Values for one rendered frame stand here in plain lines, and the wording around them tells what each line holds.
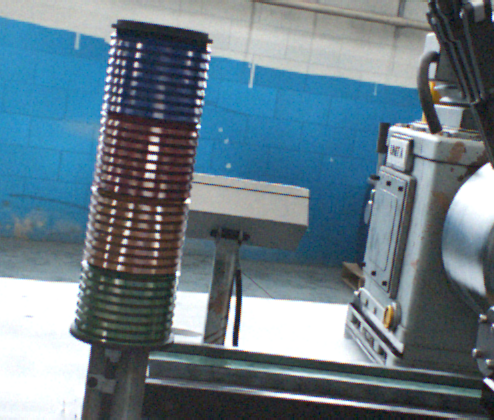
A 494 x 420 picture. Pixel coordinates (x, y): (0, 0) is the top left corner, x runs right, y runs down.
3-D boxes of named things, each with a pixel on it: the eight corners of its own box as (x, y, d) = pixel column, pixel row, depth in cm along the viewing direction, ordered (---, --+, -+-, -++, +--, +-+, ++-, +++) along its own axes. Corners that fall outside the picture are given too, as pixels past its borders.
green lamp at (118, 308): (169, 328, 62) (179, 260, 62) (171, 355, 56) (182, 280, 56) (76, 317, 62) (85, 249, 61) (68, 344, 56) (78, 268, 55)
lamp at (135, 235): (179, 260, 62) (189, 192, 61) (182, 280, 56) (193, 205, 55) (85, 249, 61) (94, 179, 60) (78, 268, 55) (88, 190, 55)
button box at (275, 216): (295, 252, 115) (297, 213, 118) (309, 226, 109) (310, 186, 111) (154, 234, 113) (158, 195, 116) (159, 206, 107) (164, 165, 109)
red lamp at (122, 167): (189, 192, 61) (198, 121, 61) (193, 205, 55) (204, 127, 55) (94, 179, 60) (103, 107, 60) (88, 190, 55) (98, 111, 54)
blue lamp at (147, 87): (198, 121, 61) (208, 49, 60) (204, 127, 55) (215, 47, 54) (103, 107, 60) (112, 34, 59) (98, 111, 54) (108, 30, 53)
